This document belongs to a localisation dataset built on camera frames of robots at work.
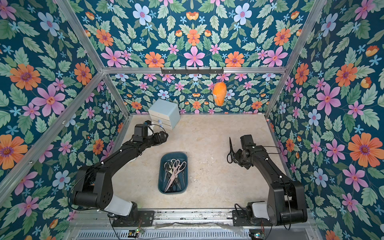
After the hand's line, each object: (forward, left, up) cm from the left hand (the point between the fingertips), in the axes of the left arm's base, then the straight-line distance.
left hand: (163, 134), depth 91 cm
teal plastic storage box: (-24, +1, -13) cm, 27 cm away
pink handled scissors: (-18, -8, -11) cm, 23 cm away
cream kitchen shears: (-16, -2, -12) cm, 20 cm away
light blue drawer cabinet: (+18, -1, +1) cm, 18 cm away
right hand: (-17, -43, -7) cm, 47 cm away
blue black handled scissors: (-28, -5, -12) cm, 31 cm away
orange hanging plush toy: (+22, -38, +12) cm, 45 cm away
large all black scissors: (-15, -40, -7) cm, 43 cm away
